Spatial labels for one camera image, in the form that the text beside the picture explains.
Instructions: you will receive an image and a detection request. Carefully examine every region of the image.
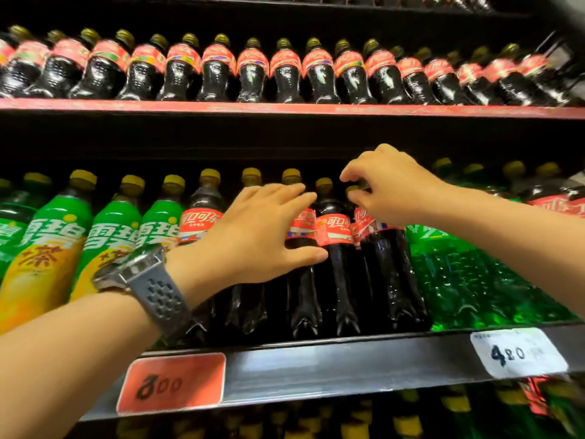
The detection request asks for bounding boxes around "grey perforated-band wristwatch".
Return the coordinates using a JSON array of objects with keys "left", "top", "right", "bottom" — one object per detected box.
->
[{"left": 91, "top": 244, "right": 193, "bottom": 339}]

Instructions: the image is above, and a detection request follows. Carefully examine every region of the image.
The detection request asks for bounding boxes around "yellow-capped red-label cola bottle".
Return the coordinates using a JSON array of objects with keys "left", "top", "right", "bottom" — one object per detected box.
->
[
  {"left": 352, "top": 185, "right": 430, "bottom": 332},
  {"left": 281, "top": 168, "right": 323, "bottom": 340}
]

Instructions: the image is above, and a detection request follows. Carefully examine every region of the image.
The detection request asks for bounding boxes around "person's left hand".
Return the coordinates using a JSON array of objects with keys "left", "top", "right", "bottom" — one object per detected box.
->
[{"left": 165, "top": 182, "right": 329, "bottom": 310}]

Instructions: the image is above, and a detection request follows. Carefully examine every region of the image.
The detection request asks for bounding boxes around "black metal shelf rack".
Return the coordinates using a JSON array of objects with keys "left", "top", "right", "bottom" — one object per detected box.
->
[{"left": 0, "top": 0, "right": 585, "bottom": 439}]

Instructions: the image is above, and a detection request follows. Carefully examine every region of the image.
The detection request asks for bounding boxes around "red price tag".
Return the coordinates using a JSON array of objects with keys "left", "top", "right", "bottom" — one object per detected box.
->
[{"left": 116, "top": 352, "right": 227, "bottom": 416}]

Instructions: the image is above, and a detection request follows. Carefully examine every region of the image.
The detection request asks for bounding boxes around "small red-label cola bottle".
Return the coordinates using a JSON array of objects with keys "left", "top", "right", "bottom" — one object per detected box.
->
[{"left": 520, "top": 162, "right": 585, "bottom": 220}]

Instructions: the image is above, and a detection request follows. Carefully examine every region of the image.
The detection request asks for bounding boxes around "yellow-green soda bottle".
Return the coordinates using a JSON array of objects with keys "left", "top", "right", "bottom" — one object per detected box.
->
[
  {"left": 0, "top": 170, "right": 98, "bottom": 335},
  {"left": 68, "top": 174, "right": 146, "bottom": 302},
  {"left": 136, "top": 174, "right": 186, "bottom": 252}
]

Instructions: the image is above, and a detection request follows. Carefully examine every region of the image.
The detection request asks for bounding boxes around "person's left forearm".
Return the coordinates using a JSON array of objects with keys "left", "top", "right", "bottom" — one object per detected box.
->
[{"left": 0, "top": 287, "right": 163, "bottom": 439}]

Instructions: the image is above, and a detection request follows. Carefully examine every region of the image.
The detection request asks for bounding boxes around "white price tag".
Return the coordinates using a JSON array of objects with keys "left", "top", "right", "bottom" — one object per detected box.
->
[{"left": 470, "top": 327, "right": 569, "bottom": 379}]

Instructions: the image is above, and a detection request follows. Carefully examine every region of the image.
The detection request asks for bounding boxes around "row of pink-label dark bottles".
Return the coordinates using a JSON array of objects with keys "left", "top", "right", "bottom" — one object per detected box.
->
[{"left": 0, "top": 24, "right": 585, "bottom": 108}]

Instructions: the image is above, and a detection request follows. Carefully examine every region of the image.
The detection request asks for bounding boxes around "person's right hand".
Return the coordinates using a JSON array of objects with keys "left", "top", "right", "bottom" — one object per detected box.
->
[{"left": 339, "top": 143, "right": 447, "bottom": 227}]

